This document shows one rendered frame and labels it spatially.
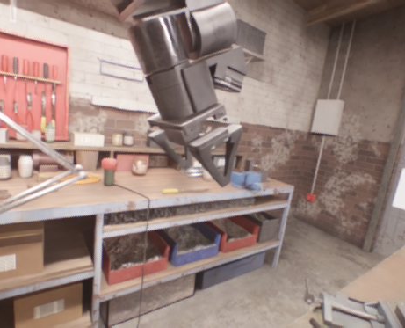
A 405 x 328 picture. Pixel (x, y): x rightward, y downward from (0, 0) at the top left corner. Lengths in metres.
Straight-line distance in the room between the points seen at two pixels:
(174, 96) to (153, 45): 0.06
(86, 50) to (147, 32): 1.75
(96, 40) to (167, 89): 1.78
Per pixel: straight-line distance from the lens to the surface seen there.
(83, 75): 2.00
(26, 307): 1.60
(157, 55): 0.28
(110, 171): 1.52
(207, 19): 0.31
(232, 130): 0.28
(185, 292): 1.94
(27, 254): 1.43
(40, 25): 2.02
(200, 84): 0.29
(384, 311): 0.73
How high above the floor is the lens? 1.28
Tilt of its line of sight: 10 degrees down
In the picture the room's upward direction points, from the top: 8 degrees clockwise
